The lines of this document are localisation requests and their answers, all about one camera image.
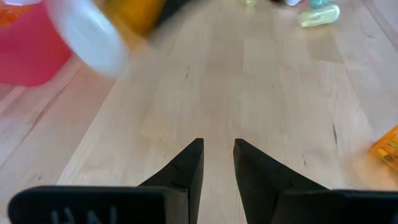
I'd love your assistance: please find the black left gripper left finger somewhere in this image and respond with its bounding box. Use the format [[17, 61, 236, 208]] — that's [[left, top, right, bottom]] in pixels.
[[7, 138, 205, 224]]

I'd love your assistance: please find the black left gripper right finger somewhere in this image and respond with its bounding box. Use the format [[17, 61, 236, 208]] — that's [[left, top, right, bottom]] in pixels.
[[233, 138, 398, 224]]

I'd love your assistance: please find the orange pill bottle white cap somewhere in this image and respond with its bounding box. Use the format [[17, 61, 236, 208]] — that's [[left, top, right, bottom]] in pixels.
[[368, 124, 398, 174], [43, 0, 170, 78], [0, 0, 43, 28]]

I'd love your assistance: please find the red plastic bin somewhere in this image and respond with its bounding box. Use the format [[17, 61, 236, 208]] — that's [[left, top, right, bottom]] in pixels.
[[0, 0, 74, 87]]

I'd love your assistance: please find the small yellow vial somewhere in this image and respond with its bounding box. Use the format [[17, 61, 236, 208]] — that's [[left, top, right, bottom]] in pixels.
[[297, 4, 341, 29]]

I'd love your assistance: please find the small teal vial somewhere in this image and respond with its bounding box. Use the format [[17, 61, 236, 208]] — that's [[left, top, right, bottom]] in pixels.
[[308, 0, 336, 10]]

